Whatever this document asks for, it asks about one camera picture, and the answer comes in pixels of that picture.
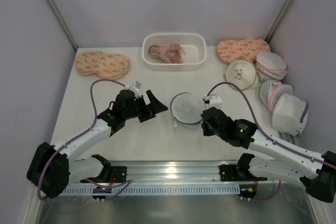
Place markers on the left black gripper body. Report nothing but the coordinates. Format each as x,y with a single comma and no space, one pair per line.
145,109

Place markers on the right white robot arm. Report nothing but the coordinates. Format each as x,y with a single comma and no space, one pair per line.
312,171

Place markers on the right peach patterned bra case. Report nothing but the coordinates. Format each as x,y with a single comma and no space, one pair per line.
229,50

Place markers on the aluminium mounting rail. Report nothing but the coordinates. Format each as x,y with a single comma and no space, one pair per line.
170,171

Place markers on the pink bra in basket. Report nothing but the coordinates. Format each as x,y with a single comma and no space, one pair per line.
170,53

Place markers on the peach patterned bra case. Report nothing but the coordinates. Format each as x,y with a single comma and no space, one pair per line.
105,65
229,50

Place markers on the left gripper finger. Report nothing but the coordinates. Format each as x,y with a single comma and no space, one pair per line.
145,116
155,106

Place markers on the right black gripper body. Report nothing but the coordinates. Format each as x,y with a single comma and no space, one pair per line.
208,120

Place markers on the white plastic basket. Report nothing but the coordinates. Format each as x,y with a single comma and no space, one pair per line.
194,46

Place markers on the large white bag blue trim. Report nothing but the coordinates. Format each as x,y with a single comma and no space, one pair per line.
290,115

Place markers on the left peach patterned bra case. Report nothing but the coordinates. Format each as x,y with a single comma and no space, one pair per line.
105,65

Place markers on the white slotted cable duct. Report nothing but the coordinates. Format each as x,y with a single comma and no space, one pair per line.
153,190

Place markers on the white mesh bag pink zipper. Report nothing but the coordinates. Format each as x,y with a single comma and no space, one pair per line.
270,66

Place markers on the white mesh bag pink trim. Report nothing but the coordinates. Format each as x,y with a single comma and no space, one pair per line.
271,91

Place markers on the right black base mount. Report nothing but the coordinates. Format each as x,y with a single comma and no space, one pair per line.
239,172

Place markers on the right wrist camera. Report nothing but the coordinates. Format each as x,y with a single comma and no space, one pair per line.
213,100

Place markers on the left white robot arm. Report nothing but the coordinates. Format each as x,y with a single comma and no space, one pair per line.
107,124

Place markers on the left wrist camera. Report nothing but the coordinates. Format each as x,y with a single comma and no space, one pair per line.
135,88

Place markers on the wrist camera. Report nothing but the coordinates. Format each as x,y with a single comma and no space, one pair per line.
213,100
135,88

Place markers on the white mesh bag blue trim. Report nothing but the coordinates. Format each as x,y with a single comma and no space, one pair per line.
186,109

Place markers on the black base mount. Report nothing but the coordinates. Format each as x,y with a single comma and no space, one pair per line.
239,172
109,174

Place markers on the cream laundry bag beige trim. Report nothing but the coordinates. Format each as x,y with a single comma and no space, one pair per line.
243,74

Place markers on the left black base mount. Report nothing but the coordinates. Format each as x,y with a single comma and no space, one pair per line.
109,174

